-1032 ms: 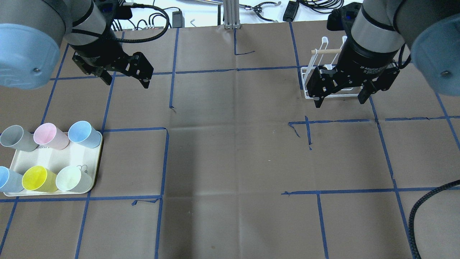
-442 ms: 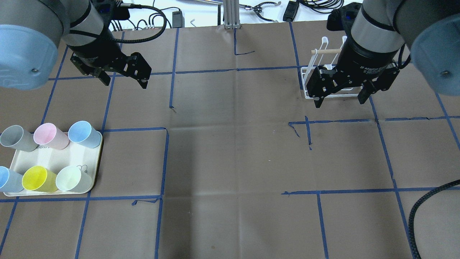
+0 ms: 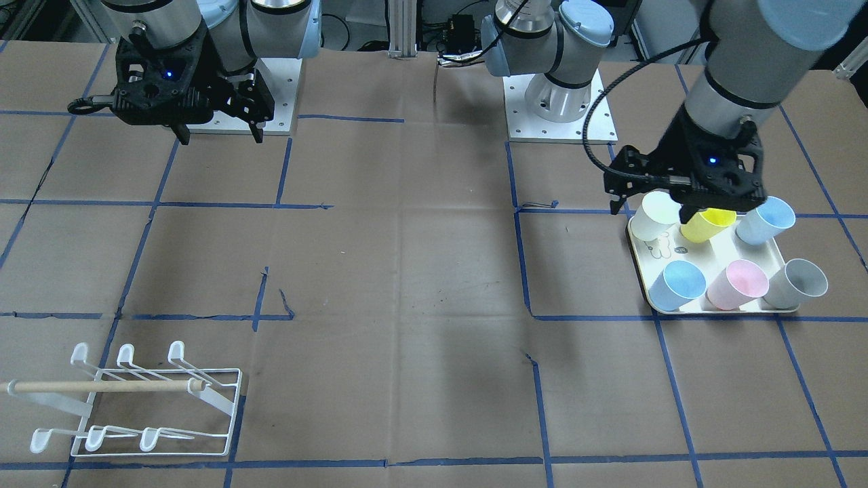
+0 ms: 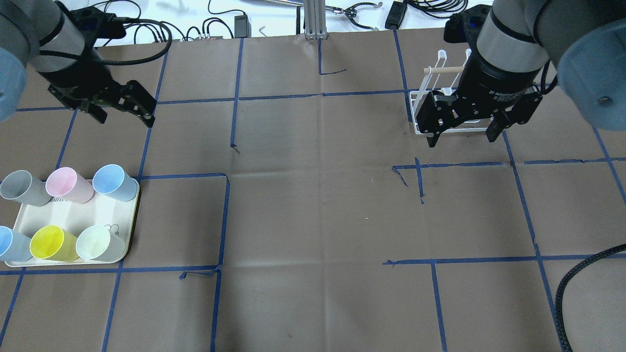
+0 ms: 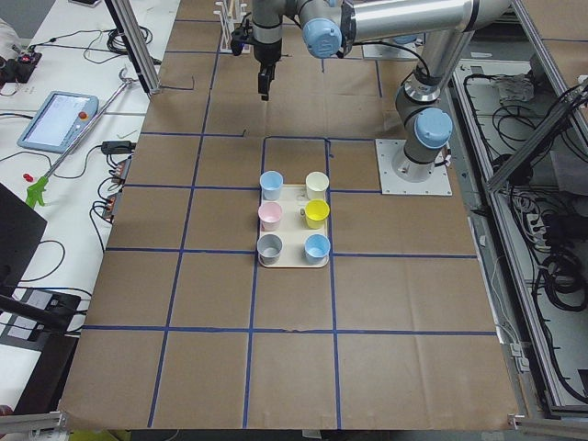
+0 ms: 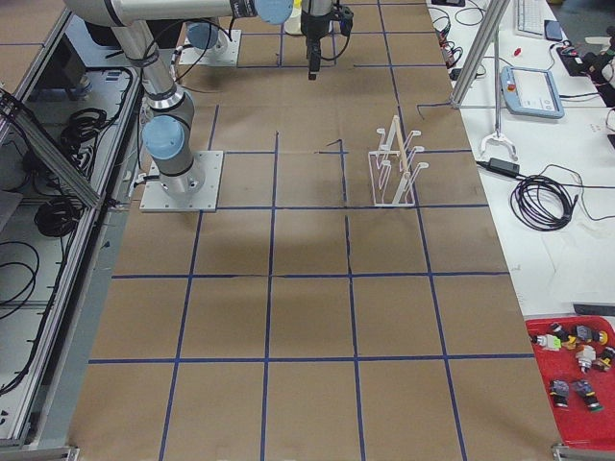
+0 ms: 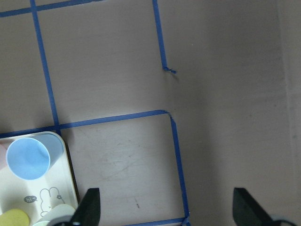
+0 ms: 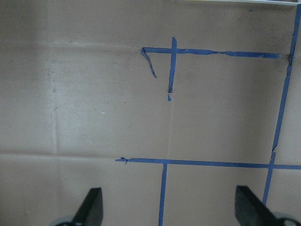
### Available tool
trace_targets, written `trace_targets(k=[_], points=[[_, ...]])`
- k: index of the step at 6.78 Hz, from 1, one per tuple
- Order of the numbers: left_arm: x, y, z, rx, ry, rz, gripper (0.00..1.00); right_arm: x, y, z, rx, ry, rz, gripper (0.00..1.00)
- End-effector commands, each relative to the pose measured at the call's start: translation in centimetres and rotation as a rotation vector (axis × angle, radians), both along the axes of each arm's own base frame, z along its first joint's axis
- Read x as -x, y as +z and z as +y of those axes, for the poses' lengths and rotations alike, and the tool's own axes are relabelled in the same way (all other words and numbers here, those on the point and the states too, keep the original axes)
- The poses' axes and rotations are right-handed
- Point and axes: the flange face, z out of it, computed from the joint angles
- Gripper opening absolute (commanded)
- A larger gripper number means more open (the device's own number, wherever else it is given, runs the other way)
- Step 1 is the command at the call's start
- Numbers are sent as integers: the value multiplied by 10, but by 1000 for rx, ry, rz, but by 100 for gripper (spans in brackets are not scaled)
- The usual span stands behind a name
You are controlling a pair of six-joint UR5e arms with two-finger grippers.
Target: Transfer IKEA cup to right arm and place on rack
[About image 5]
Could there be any light blue cup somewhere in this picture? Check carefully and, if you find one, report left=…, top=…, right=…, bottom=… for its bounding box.
left=259, top=170, right=284, bottom=201

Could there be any aluminium frame post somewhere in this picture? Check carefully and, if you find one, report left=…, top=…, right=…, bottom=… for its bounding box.
left=105, top=0, right=160, bottom=96

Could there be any yellow cup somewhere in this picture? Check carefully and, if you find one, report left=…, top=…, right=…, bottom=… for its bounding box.
left=304, top=199, right=330, bottom=230

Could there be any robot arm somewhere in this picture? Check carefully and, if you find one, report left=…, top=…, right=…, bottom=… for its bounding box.
left=231, top=0, right=510, bottom=183
left=392, top=34, right=421, bottom=45

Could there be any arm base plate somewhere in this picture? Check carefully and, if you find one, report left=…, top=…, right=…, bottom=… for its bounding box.
left=375, top=139, right=452, bottom=197
left=362, top=41, right=421, bottom=62

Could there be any white wire cup rack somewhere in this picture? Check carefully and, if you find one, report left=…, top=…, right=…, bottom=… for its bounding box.
left=213, top=0, right=249, bottom=53

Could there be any cream white cup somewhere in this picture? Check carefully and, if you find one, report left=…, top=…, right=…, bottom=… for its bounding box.
left=305, top=171, right=330, bottom=200

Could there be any grey cup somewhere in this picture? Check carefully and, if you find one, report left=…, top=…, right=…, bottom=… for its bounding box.
left=256, top=233, right=283, bottom=266

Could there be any blue teach pendant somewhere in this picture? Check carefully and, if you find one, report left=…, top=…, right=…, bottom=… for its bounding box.
left=17, top=91, right=99, bottom=153

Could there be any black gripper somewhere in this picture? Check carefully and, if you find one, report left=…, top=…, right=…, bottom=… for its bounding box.
left=253, top=39, right=282, bottom=101

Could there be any green handled reacher grabber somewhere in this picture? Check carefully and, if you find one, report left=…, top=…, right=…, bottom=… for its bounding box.
left=17, top=68, right=137, bottom=208

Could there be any black power adapter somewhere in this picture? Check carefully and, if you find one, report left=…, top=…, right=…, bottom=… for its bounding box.
left=100, top=141, right=136, bottom=155

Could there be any cream plastic tray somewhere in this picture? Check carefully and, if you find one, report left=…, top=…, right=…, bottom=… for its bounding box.
left=259, top=185, right=329, bottom=268

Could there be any pink cup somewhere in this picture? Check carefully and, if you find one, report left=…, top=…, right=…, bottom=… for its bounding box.
left=257, top=201, right=283, bottom=232

